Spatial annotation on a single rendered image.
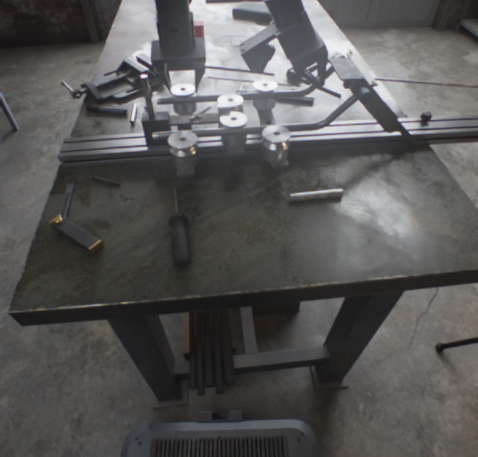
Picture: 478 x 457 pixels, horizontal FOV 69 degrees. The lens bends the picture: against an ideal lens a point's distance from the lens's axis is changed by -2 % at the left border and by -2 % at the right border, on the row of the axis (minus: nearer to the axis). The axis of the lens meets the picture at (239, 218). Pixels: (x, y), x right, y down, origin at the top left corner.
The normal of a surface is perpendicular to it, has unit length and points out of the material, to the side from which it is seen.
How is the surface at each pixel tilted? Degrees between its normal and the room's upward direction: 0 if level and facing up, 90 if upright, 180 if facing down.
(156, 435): 0
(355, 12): 90
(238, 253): 0
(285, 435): 0
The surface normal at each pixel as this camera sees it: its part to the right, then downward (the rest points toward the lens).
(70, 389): 0.00, -0.66
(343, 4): 0.11, 0.74
